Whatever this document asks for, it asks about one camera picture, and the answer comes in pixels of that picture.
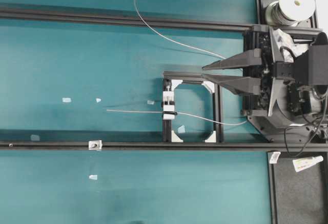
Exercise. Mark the black foam tray lower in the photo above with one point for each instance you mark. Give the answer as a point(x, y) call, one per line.
point(298, 197)

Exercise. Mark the white label tag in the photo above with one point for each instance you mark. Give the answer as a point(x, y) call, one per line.
point(273, 157)

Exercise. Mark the white wire clamp block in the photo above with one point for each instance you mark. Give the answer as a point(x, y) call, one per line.
point(168, 105)

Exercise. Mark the black square extrusion frame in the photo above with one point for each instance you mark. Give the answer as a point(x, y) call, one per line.
point(171, 80)

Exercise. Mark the silver metal corner fitting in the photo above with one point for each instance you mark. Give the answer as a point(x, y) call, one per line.
point(95, 145)

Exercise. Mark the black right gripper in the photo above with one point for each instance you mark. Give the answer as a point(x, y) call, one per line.
point(266, 62)

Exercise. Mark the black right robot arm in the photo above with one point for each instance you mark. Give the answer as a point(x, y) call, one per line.
point(283, 84)

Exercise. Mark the clear bag of screws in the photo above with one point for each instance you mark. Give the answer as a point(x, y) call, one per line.
point(285, 40)

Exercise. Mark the black upper aluminium rail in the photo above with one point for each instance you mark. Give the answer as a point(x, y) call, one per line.
point(113, 17)

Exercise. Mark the black aluminium rail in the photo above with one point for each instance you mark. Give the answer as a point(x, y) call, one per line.
point(113, 17)
point(167, 146)

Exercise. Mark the black lower aluminium rail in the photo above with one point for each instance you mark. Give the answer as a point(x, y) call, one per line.
point(167, 146)

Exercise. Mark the white wire spool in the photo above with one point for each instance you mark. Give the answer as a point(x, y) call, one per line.
point(289, 12)

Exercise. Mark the white glue tube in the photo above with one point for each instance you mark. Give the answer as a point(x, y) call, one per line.
point(305, 163)

